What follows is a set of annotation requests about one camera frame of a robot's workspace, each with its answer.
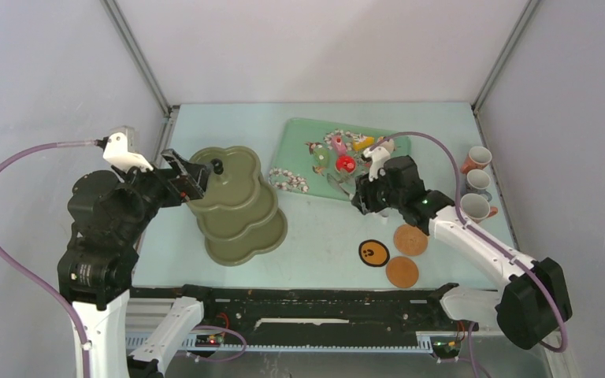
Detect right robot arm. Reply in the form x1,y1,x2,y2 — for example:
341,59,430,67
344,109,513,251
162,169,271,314
351,156,573,350

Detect middle white cup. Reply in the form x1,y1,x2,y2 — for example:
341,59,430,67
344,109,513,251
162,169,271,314
465,169,492,202

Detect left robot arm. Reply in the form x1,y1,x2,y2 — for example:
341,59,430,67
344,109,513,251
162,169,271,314
58,149,224,377

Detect green three-tier serving stand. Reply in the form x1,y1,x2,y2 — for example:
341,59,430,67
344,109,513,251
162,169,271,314
188,146,288,266

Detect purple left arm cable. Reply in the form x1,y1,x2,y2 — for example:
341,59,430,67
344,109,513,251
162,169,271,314
0,139,106,378

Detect metal serving tongs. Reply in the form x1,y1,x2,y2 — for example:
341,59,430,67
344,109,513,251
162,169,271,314
325,173,388,225

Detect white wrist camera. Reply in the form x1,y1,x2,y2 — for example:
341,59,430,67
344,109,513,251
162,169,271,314
102,126,154,172
362,145,393,182

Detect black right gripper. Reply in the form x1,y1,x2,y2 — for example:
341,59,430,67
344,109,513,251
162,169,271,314
351,166,404,215

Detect yellow smiley face coaster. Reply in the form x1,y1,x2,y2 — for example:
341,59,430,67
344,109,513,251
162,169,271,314
358,239,390,268

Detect near round cork coaster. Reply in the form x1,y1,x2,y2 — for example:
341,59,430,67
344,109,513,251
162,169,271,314
385,257,420,288

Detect far round cork coaster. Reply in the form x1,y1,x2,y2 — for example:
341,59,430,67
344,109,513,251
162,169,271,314
393,224,429,257

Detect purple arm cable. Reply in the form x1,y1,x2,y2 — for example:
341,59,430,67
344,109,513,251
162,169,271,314
0,139,106,378
380,131,570,378

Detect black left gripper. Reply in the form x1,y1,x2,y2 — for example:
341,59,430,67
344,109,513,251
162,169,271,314
114,145,213,239

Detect pink toy cake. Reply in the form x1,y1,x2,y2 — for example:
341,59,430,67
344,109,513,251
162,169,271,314
331,135,347,156

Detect round cork coaster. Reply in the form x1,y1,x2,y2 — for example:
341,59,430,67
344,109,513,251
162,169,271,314
393,224,429,257
385,257,420,288

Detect far orange cup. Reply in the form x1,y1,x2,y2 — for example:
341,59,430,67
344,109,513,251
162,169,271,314
460,146,492,175

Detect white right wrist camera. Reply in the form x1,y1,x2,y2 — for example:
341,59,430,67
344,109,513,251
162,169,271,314
362,145,393,182

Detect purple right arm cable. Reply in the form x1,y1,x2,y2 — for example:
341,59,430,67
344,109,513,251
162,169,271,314
380,131,570,378

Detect near orange-handled cup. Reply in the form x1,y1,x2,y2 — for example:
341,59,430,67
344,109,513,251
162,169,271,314
460,194,499,223

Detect yellow toy cake slice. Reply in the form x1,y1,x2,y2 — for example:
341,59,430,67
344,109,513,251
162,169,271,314
352,134,375,151

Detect green floral serving tray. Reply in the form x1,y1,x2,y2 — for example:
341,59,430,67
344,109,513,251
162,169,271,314
268,118,393,201

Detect red toy donut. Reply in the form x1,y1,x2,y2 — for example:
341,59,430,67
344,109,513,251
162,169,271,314
335,154,357,175

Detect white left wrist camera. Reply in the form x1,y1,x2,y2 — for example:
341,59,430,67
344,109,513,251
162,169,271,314
102,126,154,172

